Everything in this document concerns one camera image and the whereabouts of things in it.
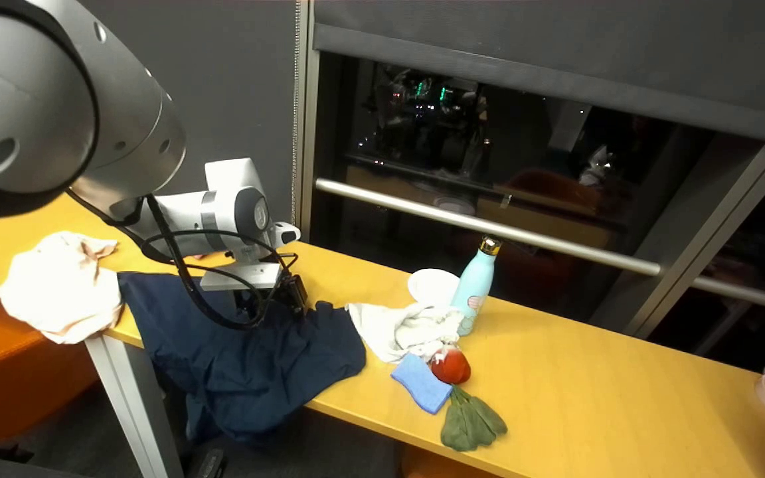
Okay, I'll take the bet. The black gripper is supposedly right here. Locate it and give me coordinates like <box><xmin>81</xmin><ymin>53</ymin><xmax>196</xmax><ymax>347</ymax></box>
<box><xmin>270</xmin><ymin>268</ymin><xmax>313</xmax><ymax>318</ymax></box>

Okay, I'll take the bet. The dark blue cloth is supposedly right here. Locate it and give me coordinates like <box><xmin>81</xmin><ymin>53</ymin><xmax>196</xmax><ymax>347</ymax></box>
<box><xmin>117</xmin><ymin>270</ymin><xmax>368</xmax><ymax>443</ymax></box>

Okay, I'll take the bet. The light blue sponge cloth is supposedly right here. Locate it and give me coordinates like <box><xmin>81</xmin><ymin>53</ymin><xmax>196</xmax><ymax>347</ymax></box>
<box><xmin>388</xmin><ymin>354</ymin><xmax>456</xmax><ymax>416</ymax></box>

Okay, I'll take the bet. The green cloth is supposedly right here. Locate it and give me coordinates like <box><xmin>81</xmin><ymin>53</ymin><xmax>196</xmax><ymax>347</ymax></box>
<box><xmin>439</xmin><ymin>384</ymin><xmax>510</xmax><ymax>455</ymax></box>

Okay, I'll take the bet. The white cloth with pink stripes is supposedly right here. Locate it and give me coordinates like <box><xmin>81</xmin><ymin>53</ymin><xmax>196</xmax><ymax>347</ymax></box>
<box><xmin>0</xmin><ymin>232</ymin><xmax>127</xmax><ymax>346</ymax></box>

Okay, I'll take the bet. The white terry towel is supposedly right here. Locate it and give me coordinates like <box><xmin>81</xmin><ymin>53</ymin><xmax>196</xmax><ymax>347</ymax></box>
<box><xmin>344</xmin><ymin>299</ymin><xmax>464</xmax><ymax>365</ymax></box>

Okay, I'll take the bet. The white bowl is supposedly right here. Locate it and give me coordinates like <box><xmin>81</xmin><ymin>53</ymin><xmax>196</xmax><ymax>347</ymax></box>
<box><xmin>404</xmin><ymin>266</ymin><xmax>463</xmax><ymax>311</ymax></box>

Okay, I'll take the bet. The light blue bottle gold cap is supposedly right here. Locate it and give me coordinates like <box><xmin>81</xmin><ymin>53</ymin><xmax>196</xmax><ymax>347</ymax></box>
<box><xmin>448</xmin><ymin>236</ymin><xmax>503</xmax><ymax>339</ymax></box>

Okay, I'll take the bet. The white table leg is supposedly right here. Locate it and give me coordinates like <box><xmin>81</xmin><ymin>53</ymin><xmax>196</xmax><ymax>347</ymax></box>
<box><xmin>81</xmin><ymin>333</ymin><xmax>185</xmax><ymax>478</ymax></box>

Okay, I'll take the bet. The metal window handrail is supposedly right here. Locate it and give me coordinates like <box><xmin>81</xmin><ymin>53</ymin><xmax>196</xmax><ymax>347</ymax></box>
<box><xmin>313</xmin><ymin>177</ymin><xmax>665</xmax><ymax>280</ymax></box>
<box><xmin>688</xmin><ymin>274</ymin><xmax>765</xmax><ymax>318</ymax></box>

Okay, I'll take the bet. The orange cabinet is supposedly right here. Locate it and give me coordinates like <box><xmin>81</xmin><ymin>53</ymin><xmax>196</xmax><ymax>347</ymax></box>
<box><xmin>0</xmin><ymin>285</ymin><xmax>100</xmax><ymax>447</ymax></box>

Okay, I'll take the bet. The grey roller blind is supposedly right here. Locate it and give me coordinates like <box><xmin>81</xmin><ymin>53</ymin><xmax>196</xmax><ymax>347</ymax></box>
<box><xmin>313</xmin><ymin>0</ymin><xmax>765</xmax><ymax>152</ymax></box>

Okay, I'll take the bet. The grey window mullion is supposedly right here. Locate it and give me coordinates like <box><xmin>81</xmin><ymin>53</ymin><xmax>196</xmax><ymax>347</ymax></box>
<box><xmin>625</xmin><ymin>143</ymin><xmax>765</xmax><ymax>339</ymax></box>

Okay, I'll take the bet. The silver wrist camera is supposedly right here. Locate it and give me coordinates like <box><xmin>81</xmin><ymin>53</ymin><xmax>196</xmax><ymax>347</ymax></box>
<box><xmin>196</xmin><ymin>261</ymin><xmax>285</xmax><ymax>296</ymax></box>

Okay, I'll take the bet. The grey window frame post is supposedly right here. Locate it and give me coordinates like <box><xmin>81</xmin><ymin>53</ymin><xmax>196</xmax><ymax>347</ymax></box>
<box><xmin>290</xmin><ymin>0</ymin><xmax>321</xmax><ymax>236</ymax></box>

